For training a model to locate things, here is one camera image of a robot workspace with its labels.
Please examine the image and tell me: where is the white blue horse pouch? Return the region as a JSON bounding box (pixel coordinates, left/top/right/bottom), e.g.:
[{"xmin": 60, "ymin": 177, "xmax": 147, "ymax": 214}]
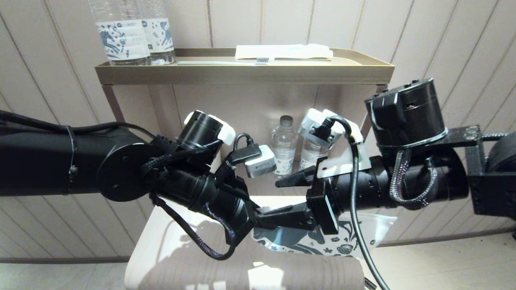
[{"xmin": 252, "ymin": 209, "xmax": 398, "ymax": 259}]

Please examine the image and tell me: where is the small clear water bottle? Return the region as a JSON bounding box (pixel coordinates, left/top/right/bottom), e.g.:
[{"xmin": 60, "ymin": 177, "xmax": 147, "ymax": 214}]
[
  {"xmin": 271, "ymin": 116, "xmax": 298, "ymax": 178},
  {"xmin": 299, "ymin": 133, "xmax": 324, "ymax": 170}
]

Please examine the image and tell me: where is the beige wooden shelf cabinet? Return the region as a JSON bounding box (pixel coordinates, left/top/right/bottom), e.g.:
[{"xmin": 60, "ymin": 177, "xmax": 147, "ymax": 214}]
[{"xmin": 102, "ymin": 84, "xmax": 388, "ymax": 202}]

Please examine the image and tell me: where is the white blue toothpaste packet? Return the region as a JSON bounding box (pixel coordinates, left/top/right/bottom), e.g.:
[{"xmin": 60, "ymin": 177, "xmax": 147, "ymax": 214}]
[{"xmin": 235, "ymin": 44, "xmax": 333, "ymax": 61}]

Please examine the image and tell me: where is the pale blue toothbrush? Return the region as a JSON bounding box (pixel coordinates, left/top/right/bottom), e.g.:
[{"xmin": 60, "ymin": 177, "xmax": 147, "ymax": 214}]
[{"xmin": 177, "ymin": 58, "xmax": 270, "ymax": 66}]

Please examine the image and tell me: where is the large clear water bottle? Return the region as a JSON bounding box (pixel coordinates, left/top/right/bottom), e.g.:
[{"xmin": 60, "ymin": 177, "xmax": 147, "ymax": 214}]
[
  {"xmin": 88, "ymin": 0, "xmax": 152, "ymax": 66},
  {"xmin": 139, "ymin": 0, "xmax": 176, "ymax": 66}
]

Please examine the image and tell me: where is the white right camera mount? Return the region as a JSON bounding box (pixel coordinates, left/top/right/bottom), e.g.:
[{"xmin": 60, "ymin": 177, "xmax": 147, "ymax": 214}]
[{"xmin": 300, "ymin": 108, "xmax": 372, "ymax": 178}]

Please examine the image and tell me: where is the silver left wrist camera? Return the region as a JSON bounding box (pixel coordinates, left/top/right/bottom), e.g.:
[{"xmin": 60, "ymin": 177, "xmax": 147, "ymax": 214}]
[{"xmin": 243, "ymin": 144, "xmax": 277, "ymax": 179}]

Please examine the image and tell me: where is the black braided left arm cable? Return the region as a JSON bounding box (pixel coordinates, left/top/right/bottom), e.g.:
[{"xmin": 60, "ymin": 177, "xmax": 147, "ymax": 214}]
[{"xmin": 150, "ymin": 193, "xmax": 237, "ymax": 261}]

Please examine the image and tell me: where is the black left camera cable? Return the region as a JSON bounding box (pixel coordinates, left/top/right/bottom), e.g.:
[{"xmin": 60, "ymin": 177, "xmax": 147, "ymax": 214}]
[{"xmin": 233, "ymin": 133, "xmax": 255, "ymax": 152}]

